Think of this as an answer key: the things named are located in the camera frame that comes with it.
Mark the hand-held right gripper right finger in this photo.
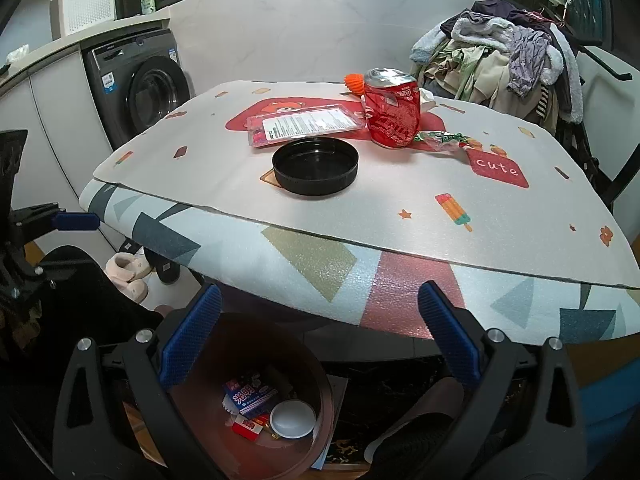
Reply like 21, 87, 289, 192
417, 280, 588, 480

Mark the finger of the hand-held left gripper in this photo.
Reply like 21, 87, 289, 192
7, 201, 101, 241
0, 130, 28, 211

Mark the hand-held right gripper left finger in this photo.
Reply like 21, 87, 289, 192
52, 282, 223, 480

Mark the brown trash bin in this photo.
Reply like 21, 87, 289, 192
162, 312, 335, 480

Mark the green candy wrapper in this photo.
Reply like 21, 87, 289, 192
412, 130, 473, 153

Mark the black round lid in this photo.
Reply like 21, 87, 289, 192
272, 137, 359, 197

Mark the red soda can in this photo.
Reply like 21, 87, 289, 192
362, 66, 420, 150

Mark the clear plastic blister pack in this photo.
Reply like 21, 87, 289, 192
245, 103, 368, 148

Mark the white counter cabinet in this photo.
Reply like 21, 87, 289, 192
0, 15, 168, 251

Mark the dark shoe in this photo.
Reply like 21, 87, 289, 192
145, 250, 182, 286

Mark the pink plush slipper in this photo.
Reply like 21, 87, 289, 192
116, 277, 148, 306
107, 252, 153, 283

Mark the dark slipper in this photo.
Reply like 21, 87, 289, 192
364, 410, 451, 466

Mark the printed table mat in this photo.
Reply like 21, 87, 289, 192
92, 79, 640, 290

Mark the grey washing machine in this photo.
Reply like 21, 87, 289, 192
80, 29, 197, 153

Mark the white laundry basket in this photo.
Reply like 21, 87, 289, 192
50, 0, 117, 41

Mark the blue cloth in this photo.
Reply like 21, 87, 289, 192
575, 375, 640, 451

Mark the black exercise bike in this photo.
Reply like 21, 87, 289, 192
550, 5, 640, 206

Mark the pile of clothes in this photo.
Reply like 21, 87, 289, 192
410, 1, 586, 126

